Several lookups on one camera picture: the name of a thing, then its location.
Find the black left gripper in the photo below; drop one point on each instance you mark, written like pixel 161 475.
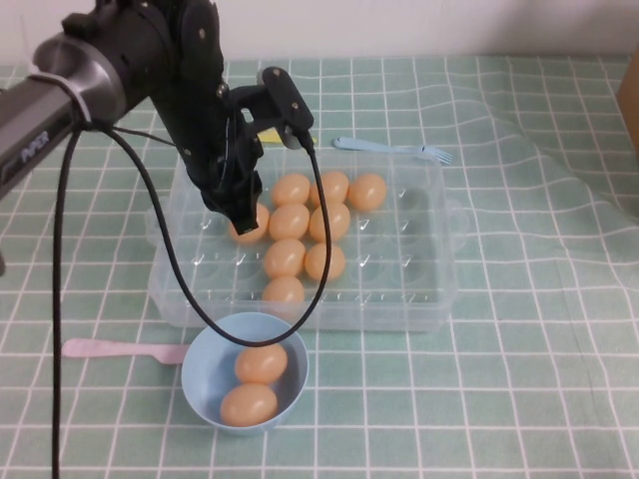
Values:
pixel 204 125

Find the beige plastic egg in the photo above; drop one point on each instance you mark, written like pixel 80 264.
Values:
pixel 249 404
pixel 261 366
pixel 337 187
pixel 289 221
pixel 284 258
pixel 291 189
pixel 261 222
pixel 283 294
pixel 340 222
pixel 367 191
pixel 313 262

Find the grey and black left arm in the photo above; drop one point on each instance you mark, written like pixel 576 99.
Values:
pixel 100 65

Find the clear plastic egg box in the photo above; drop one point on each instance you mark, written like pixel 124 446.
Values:
pixel 399 239

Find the brown cardboard box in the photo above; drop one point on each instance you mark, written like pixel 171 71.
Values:
pixel 630 110

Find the yellow plastic knife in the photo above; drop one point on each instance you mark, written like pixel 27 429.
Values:
pixel 269 136

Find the light blue plastic fork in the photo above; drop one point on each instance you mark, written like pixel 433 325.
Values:
pixel 379 147

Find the pink plastic knife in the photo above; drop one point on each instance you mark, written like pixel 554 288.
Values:
pixel 115 349

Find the light blue plastic bowl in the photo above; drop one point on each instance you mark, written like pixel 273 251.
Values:
pixel 199 394

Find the green checked tablecloth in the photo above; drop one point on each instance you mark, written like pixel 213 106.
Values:
pixel 499 349

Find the black camera bracket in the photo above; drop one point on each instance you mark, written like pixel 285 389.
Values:
pixel 249 107

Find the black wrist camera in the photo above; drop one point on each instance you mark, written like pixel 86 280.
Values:
pixel 289 100

